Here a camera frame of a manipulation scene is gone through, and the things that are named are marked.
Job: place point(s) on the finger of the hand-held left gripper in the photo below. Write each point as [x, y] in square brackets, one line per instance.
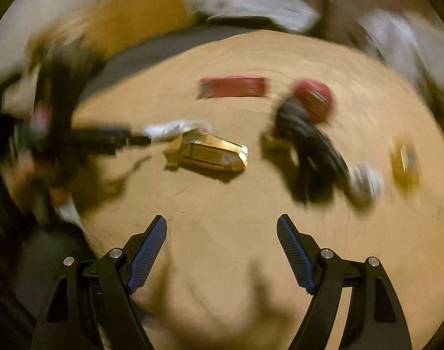
[134, 141]
[101, 133]

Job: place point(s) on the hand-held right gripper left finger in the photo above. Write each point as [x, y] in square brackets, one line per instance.
[149, 255]

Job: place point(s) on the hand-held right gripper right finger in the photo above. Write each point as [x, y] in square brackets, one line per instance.
[293, 255]

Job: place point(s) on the white pink wrapper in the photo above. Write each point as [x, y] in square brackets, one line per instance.
[174, 128]

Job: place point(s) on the gold cardboard box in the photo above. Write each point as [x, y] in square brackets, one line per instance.
[207, 153]

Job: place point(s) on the dark grey bed sheet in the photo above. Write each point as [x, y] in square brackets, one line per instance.
[134, 58]

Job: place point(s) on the crumpled white paper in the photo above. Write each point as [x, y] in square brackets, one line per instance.
[365, 184]

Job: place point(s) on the red box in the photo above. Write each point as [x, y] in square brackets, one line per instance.
[232, 86]

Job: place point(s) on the wooden headboard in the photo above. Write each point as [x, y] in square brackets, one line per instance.
[134, 18]

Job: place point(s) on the small tan box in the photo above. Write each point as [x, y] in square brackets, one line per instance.
[276, 142]

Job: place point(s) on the amber plastic wrapper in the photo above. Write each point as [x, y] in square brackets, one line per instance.
[406, 166]

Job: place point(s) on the red round container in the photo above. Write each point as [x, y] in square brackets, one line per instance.
[313, 100]

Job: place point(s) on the silver cover sheet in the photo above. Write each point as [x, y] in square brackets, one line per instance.
[400, 43]
[262, 3]

